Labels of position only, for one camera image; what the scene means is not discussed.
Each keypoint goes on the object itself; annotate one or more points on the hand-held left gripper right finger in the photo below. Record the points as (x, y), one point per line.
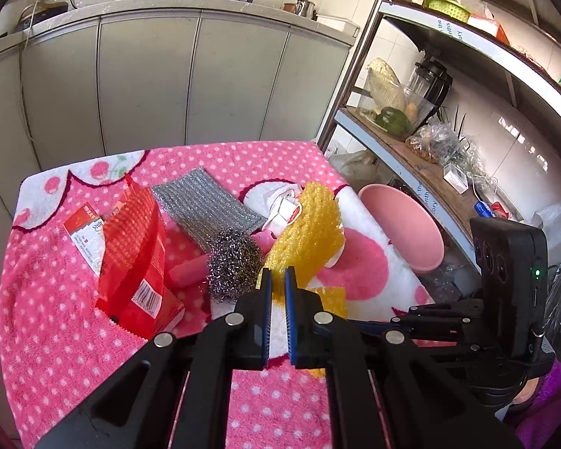
(291, 318)

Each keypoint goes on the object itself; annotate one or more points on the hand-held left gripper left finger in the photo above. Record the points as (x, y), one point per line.
(265, 311)

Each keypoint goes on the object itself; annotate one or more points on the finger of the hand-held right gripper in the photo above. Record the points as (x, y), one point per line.
(442, 320)

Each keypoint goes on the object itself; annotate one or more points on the white paper cup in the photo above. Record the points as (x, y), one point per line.
(283, 215)

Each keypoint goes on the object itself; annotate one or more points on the person's right forearm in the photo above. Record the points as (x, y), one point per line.
(556, 411)

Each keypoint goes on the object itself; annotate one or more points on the steel wool ball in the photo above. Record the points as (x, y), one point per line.
(233, 262)

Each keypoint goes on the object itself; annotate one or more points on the small pink plastic piece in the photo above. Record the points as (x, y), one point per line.
(262, 241)

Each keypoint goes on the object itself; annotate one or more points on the red small packet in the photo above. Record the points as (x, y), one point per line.
(500, 209)

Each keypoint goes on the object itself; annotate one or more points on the blue small packet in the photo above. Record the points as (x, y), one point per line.
(484, 209)

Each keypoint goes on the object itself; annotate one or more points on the white plastic bag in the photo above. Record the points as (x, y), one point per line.
(558, 220)

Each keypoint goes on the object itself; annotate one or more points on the yellow sponge cloth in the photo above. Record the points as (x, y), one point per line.
(313, 229)

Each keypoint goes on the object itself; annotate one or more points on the pink plastic basin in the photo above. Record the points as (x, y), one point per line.
(402, 224)

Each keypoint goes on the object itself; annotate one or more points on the metal shelf rack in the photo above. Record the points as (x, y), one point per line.
(449, 182)

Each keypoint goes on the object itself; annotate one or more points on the small clear plastic box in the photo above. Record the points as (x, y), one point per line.
(457, 177)

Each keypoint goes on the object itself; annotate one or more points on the silver scouring cloth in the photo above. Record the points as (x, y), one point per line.
(201, 206)

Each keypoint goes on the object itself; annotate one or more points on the red snack bag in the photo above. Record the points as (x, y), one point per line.
(131, 252)

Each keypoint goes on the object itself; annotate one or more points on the clear crumpled plastic bag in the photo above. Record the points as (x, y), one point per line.
(437, 142)

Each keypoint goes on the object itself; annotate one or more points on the red and white flat packet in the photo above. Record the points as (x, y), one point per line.
(86, 234)

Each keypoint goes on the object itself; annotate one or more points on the green bell pepper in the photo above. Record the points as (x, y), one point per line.
(392, 119)

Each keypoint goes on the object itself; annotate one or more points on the black blender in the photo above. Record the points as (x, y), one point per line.
(430, 84)

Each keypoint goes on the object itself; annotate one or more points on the pink polka dot blanket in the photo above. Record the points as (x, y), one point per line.
(51, 336)

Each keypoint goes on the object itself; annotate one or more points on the clear glass bowl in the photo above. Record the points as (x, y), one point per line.
(369, 103)

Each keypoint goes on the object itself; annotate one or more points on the napa cabbage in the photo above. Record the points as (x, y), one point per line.
(388, 84)

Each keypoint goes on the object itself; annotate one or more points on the orange box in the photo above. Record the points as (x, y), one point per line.
(488, 27)

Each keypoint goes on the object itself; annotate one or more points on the green plastic basket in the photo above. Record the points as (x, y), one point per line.
(446, 8)

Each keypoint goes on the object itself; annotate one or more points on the white rectangular tray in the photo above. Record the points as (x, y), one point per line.
(339, 22)

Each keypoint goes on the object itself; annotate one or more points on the metal kettle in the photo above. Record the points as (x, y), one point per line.
(305, 7)

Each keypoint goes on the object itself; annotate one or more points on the black induction cooker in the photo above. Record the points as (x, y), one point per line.
(42, 15)

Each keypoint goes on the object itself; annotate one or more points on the white kitchen appliance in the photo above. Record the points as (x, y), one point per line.
(7, 18)

